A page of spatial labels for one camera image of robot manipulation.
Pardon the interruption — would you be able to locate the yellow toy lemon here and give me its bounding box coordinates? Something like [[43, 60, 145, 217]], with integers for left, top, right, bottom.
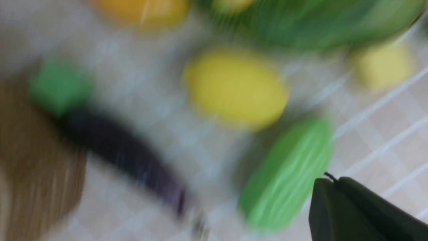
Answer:
[[182, 47, 291, 131]]

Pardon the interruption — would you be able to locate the woven wicker basket green lining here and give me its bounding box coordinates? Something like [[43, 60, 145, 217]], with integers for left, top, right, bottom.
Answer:
[[0, 81, 87, 241]]

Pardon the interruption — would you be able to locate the purple toy eggplant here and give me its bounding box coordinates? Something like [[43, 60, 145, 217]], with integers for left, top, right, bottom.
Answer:
[[58, 108, 209, 241]]

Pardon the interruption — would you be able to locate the green toy cucumber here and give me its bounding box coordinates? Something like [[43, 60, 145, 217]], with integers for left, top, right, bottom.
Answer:
[[238, 116, 333, 232]]

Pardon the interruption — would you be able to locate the green foam cube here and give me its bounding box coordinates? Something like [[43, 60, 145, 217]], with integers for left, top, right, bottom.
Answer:
[[28, 59, 95, 119]]

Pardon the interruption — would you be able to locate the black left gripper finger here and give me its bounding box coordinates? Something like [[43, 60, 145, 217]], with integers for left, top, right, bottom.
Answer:
[[308, 172, 428, 241]]

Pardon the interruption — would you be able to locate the green glass leaf plate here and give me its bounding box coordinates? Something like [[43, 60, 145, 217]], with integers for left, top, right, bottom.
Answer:
[[196, 0, 427, 51]]

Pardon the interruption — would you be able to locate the orange yellow toy mango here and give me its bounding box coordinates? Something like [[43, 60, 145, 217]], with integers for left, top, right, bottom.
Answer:
[[88, 0, 191, 30]]

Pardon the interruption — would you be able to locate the yellow foam cube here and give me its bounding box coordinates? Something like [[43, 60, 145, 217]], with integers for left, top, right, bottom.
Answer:
[[348, 41, 416, 93]]

